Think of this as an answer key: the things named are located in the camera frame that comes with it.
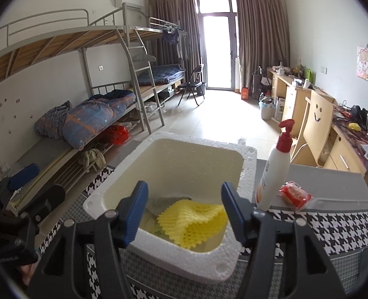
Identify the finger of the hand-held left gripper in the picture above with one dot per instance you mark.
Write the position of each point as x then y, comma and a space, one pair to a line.
25, 176
47, 199

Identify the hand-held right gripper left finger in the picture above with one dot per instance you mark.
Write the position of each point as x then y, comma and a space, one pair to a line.
137, 211

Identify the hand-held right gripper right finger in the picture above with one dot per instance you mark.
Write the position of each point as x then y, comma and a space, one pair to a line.
233, 211

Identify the yellow foam net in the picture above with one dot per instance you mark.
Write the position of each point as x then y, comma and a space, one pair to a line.
190, 221

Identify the white foam box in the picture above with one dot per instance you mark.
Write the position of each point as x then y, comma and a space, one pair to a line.
187, 155

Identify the person's left hand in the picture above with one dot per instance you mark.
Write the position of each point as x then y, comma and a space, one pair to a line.
27, 274

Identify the white pump bottle red cap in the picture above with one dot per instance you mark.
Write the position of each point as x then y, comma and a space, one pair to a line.
272, 174

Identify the beige crumpled clothes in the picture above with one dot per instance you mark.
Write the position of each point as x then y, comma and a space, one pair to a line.
92, 159

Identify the red snack packet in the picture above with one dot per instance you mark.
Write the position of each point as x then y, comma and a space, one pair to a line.
294, 194

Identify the red plastic bag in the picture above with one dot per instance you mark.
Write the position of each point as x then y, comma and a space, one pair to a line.
117, 134

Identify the blue plaid quilt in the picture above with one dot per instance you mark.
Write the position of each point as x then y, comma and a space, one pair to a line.
87, 118

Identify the white bucket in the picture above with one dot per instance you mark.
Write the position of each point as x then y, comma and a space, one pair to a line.
267, 110

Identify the houndstooth cloth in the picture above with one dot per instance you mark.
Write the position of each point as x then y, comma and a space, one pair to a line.
342, 227

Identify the white carton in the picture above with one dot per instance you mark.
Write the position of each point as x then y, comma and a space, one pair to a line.
280, 109

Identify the orange bag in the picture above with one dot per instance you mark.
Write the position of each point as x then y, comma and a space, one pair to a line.
245, 93

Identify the wooden chair with smiley face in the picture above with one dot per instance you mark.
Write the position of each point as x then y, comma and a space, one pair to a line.
319, 124

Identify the light wooden desk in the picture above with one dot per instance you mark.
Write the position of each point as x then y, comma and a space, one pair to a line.
342, 155
293, 99

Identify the black bag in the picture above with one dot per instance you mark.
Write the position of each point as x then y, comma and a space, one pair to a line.
260, 81

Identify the black folding chair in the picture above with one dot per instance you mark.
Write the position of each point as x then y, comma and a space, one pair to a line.
193, 84

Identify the grey metal bunk bed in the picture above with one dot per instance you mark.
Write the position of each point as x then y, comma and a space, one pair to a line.
56, 42
159, 29

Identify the blue plaid bedding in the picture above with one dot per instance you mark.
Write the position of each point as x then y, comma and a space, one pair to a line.
163, 73

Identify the yellow desk object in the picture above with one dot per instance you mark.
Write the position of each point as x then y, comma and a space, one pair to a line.
354, 127

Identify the grey cloth on ladder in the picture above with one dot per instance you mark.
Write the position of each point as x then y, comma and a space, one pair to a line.
143, 58

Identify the green bag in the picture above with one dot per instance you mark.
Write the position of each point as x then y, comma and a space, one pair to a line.
308, 74

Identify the dark round desk object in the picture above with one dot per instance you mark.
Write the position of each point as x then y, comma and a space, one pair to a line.
358, 113

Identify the glass balcony door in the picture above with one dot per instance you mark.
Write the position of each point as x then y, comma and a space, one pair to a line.
218, 46

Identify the grey hanging garment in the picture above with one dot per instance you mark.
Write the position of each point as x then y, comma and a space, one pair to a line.
182, 45

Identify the dark hanging garment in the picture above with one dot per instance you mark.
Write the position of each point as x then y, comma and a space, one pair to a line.
170, 37

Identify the brown curtain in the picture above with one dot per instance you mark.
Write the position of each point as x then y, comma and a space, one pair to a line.
174, 31
261, 34

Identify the white air conditioner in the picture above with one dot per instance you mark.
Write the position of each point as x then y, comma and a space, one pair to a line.
128, 1

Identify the pink wall poster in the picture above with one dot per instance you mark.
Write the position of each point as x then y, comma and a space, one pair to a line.
367, 65

